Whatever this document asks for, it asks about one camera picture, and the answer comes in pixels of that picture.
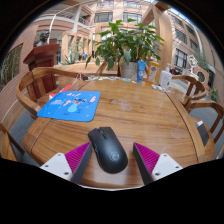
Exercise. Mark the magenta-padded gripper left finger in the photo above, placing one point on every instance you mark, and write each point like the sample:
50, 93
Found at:
58, 164

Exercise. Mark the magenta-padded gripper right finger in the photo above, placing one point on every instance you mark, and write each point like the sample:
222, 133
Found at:
163, 165

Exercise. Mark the black computer mouse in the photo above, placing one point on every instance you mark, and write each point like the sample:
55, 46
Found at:
108, 150

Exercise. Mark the blue cartoon print mouse pad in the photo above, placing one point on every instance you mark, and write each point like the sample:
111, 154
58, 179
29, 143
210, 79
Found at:
66, 106

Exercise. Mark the dark flat device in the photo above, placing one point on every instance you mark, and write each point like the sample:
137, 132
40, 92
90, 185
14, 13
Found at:
202, 132

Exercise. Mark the wooden round-back armchair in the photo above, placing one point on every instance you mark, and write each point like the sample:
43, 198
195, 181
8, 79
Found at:
101, 68
193, 83
28, 100
6, 146
206, 105

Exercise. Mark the red paper bag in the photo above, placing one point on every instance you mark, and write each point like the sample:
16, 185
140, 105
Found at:
61, 90

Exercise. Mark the white plastic packet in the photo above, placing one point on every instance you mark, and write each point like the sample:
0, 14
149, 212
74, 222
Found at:
157, 88

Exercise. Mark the white pump bottle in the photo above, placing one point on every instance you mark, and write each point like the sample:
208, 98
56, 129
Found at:
165, 79

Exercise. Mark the small black round object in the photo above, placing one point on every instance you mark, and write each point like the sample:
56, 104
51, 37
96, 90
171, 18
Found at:
85, 78

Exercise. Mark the yellow liquid bottle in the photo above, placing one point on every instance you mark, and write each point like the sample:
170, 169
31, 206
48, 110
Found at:
153, 71

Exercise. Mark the blue squeeze tube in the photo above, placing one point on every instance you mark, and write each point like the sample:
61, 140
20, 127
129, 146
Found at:
141, 71

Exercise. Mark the white outdoor sculpture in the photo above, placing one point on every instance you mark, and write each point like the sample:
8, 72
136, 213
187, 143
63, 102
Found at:
192, 63

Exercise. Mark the dark bust statue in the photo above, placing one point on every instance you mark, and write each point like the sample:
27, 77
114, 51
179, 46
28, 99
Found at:
43, 38

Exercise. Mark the green potted plant, white pot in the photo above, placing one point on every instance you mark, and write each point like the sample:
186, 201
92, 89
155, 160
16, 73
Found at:
123, 43

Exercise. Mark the red-brown wooden pedestal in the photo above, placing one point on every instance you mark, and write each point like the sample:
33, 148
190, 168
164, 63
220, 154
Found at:
41, 55

